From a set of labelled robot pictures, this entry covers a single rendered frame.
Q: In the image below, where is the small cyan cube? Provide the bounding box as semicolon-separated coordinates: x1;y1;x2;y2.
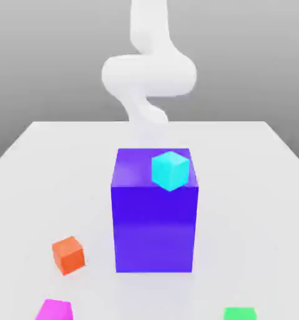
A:
150;150;190;193

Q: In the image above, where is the small orange cube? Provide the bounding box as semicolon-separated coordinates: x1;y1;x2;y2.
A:
51;235;86;276

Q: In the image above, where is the small magenta cube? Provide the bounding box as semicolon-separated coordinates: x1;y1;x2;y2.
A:
34;299;74;320

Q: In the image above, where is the small green cube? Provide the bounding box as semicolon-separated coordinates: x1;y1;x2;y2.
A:
223;307;257;320

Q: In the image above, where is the large purple box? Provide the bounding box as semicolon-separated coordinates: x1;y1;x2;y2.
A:
110;147;199;274

